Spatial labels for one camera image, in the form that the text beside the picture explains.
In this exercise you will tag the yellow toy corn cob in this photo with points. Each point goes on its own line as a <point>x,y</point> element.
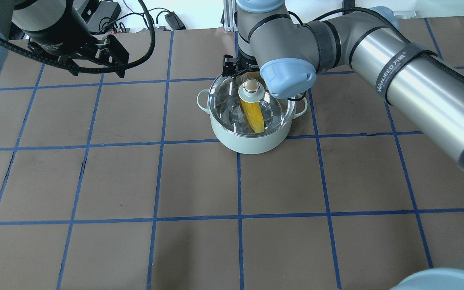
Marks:
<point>254,115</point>

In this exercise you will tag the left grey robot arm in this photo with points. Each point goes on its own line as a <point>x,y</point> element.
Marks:
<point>13,34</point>

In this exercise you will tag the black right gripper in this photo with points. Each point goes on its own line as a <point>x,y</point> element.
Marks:
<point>230,69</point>

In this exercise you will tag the aluminium frame post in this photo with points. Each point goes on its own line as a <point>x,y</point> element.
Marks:
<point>230,15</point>

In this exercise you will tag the black power adapter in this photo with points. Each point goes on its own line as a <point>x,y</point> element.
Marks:
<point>174,22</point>

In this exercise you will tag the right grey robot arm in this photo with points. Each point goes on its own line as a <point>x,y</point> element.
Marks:
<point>404,74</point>

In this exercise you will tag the glass pot lid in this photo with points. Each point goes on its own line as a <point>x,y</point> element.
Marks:
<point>224,106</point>

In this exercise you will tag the pale green cooking pot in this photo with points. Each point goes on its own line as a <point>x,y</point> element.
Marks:
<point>254,145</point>

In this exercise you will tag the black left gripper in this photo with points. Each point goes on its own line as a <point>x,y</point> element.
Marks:
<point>56,29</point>

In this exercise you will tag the black electronics box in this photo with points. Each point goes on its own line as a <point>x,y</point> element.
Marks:
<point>85,8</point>

